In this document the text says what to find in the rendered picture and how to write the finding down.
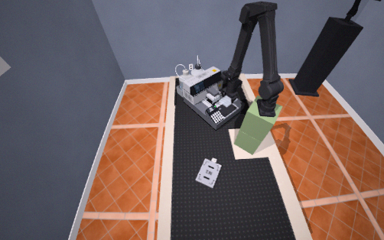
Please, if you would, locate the white plastic bottle with cap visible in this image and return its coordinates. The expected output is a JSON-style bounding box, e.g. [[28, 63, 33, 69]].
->
[[179, 70, 192, 92]]

